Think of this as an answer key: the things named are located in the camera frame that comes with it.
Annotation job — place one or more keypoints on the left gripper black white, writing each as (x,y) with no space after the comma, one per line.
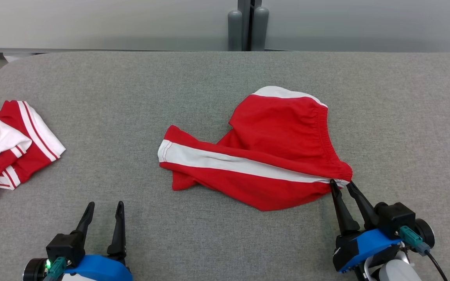
(35,270)

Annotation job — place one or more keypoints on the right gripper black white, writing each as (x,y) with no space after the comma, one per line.
(397,273)

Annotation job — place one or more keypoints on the red basketball jersey white sleeves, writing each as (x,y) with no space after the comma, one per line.
(33,156)

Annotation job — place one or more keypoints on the red shorts with white stripe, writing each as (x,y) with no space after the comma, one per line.
(279,132)

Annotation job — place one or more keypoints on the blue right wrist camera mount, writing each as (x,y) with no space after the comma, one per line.
(373,244)

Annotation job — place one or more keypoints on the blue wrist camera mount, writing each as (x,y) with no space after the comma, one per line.
(373,244)
(100,269)

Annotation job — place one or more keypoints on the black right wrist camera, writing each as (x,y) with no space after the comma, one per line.
(395,216)

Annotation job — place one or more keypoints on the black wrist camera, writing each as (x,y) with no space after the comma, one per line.
(395,216)
(65,246)

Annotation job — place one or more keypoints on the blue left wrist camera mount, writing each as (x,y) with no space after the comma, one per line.
(100,269)

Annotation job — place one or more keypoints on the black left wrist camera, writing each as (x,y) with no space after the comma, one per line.
(65,246)

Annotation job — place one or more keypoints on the grey partition bottom rail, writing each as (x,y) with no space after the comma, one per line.
(92,50)

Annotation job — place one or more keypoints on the grey partition end post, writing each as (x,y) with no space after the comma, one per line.
(260,31)
(236,31)

